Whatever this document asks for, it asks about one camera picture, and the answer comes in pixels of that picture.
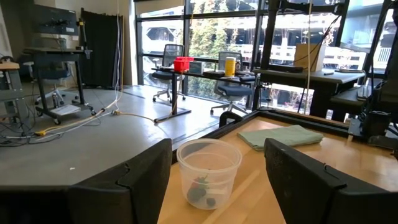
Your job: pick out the wooden workbench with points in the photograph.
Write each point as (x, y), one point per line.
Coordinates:
(9, 66)

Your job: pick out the teal folded cloth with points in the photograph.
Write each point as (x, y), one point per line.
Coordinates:
(280, 135)

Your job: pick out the black standing desk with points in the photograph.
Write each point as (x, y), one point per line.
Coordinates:
(56, 51)

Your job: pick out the black pouch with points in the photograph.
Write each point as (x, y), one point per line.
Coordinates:
(214, 73)

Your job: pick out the clear plastic cup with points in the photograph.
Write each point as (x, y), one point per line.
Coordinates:
(217, 177)

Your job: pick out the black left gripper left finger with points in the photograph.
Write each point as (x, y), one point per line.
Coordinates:
(140, 193)

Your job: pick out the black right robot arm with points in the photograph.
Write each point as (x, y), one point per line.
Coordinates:
(376, 124)

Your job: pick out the black frame clamp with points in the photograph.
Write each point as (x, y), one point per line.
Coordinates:
(230, 116)

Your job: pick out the window with black frame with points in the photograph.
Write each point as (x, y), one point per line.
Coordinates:
(217, 34)

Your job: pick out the yellow floor plug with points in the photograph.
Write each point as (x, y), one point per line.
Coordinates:
(116, 112)

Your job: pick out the yellow canister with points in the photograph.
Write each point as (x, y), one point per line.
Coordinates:
(230, 67)

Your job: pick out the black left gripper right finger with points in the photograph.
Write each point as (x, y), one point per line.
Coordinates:
(298, 186)

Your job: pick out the black curtain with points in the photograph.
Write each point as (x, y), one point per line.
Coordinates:
(99, 46)

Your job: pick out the white booklet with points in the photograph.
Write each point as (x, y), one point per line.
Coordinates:
(65, 109)

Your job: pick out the red plastic bin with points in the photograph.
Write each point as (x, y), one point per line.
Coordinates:
(182, 65)

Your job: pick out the grey mesh office chair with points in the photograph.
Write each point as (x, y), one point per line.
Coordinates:
(233, 90)
(172, 54)

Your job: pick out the cardboard box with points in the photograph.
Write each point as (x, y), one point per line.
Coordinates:
(300, 57)

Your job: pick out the blue office chair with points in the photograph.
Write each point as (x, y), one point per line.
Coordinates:
(56, 74)

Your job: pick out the black keyboard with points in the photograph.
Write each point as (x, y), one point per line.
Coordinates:
(363, 92)

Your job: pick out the grey-blue box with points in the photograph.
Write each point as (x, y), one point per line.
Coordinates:
(196, 67)

